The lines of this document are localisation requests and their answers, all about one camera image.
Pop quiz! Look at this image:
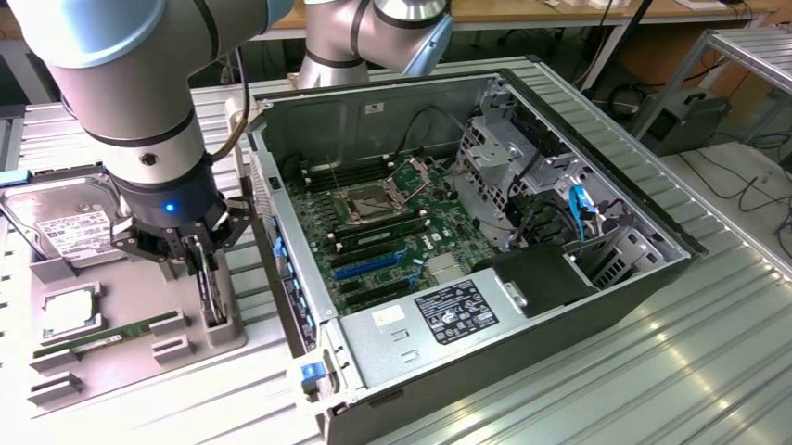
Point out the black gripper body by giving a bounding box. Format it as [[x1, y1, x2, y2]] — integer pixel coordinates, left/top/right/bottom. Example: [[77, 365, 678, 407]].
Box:
[[112, 159, 228, 245]]

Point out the grey parts rack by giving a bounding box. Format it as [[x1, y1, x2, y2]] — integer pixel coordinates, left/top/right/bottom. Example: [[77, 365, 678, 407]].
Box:
[[25, 249, 249, 413]]

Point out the silver hard disk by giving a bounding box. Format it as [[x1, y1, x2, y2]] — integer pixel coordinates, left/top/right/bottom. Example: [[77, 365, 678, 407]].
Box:
[[0, 173, 135, 270]]

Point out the silver CPU chip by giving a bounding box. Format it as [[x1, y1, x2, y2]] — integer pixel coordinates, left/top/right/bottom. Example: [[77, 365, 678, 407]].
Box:
[[40, 289, 104, 339]]

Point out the green RAM stick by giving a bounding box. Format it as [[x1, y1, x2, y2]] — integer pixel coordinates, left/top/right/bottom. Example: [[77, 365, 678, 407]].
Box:
[[30, 311, 180, 361]]

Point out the CPU socket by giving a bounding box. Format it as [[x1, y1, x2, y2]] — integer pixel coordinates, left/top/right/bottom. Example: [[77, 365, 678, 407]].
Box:
[[343, 183, 403, 228]]

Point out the installed dark RAM stick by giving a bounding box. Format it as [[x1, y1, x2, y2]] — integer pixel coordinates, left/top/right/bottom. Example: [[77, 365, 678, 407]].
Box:
[[336, 216, 430, 246]]

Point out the blue expansion slot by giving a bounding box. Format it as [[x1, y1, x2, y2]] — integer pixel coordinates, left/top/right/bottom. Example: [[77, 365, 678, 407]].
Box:
[[332, 253, 403, 282]]

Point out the metal socket cover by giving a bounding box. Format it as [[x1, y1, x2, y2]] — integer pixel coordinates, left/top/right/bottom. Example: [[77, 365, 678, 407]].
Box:
[[383, 156, 434, 194]]

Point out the blue case latch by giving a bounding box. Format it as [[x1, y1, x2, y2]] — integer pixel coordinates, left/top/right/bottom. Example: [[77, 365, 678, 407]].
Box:
[[296, 363, 328, 387]]

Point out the small silver heat sink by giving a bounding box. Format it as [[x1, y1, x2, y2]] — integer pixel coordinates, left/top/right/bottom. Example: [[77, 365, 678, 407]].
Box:
[[428, 256, 466, 283]]

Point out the silver power supply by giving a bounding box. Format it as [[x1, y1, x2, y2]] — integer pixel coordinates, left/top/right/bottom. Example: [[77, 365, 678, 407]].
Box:
[[336, 267, 537, 390]]

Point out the silver disk bay cage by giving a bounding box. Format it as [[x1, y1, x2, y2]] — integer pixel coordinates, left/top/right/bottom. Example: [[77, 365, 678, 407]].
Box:
[[454, 114, 533, 237]]

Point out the black plastic shroud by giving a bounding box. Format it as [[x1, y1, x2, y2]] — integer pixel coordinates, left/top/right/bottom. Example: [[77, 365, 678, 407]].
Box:
[[491, 244, 599, 320]]

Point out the open black PC case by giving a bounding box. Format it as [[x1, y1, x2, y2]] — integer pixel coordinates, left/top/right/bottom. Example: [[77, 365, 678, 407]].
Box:
[[237, 68, 710, 445]]

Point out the wooden desk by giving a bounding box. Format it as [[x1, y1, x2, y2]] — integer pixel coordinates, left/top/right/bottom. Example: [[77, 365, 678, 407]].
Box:
[[264, 0, 778, 32]]

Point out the black box device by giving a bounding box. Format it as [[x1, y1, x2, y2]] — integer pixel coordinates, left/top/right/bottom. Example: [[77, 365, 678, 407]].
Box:
[[630, 92, 733, 158]]

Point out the black wire in case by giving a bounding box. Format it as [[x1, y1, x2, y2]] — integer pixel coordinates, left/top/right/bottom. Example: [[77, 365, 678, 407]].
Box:
[[398, 106, 463, 159]]

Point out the blue flat wire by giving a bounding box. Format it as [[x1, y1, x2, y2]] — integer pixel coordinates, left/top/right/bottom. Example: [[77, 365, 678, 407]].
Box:
[[565, 183, 599, 245]]

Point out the black floor cable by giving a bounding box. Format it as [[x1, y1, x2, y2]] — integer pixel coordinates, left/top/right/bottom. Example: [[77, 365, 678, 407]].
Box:
[[677, 133, 792, 214]]

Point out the grey metal frame table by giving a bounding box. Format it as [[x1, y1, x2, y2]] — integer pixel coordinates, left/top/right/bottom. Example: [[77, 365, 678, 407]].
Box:
[[673, 29, 792, 159]]

